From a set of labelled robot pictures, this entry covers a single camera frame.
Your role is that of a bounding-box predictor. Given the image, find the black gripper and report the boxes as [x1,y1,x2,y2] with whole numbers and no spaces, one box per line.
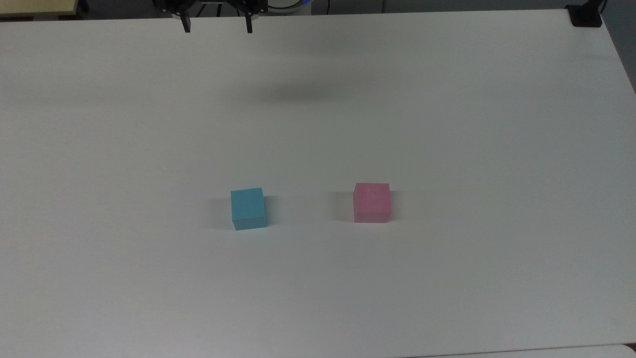
[153,0,269,34]

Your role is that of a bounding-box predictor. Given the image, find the blue cube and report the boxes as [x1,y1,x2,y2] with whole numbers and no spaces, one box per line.
[230,187,267,231]

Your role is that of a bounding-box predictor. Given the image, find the pink cube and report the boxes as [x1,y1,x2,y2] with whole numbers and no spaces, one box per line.
[353,182,392,223]

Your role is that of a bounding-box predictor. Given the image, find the light wooden table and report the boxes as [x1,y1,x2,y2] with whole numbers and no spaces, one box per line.
[0,0,81,20]

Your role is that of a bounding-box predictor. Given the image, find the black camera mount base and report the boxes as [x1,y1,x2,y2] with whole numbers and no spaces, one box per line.
[565,0,604,28]

